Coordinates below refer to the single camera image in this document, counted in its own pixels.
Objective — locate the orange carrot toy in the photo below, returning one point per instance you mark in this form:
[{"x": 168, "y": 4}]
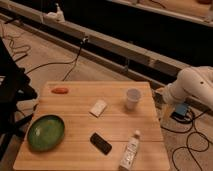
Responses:
[{"x": 60, "y": 90}]

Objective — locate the white sponge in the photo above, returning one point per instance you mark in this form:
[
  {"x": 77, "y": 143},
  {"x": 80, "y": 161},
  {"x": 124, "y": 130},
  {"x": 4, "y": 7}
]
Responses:
[{"x": 98, "y": 108}]

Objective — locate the blue box on floor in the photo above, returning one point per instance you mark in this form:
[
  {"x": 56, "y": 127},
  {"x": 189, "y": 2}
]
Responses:
[{"x": 181, "y": 110}]

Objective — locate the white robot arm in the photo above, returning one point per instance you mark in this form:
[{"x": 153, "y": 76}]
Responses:
[{"x": 191, "y": 81}]

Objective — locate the white object on rail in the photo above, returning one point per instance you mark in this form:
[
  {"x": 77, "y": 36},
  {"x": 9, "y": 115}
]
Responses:
[{"x": 58, "y": 15}]

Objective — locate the green bowl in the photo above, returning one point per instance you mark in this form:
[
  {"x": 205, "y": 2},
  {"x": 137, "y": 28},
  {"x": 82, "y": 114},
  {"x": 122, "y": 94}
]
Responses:
[{"x": 45, "y": 133}]

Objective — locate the black chair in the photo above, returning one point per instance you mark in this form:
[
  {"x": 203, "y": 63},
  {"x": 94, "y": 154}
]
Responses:
[{"x": 14, "y": 88}]

